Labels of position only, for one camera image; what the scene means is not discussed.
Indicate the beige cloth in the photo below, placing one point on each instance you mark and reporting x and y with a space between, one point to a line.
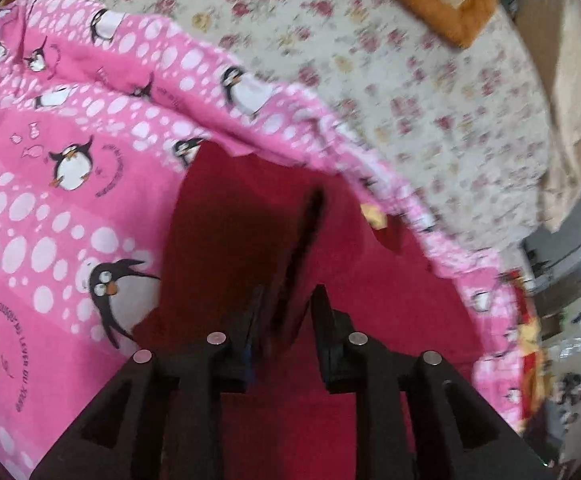
565 85

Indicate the floral bed sheet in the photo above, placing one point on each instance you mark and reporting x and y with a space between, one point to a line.
370 85

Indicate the red and yellow cloth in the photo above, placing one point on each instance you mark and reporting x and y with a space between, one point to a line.
527 345

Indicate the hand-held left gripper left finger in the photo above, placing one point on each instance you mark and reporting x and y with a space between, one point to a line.
248 340

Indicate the red small garment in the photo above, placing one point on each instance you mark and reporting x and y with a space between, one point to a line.
280 240

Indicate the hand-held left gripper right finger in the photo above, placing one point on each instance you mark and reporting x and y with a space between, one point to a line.
326 340

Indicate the pink penguin print blanket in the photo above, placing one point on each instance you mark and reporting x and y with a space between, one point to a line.
70 185

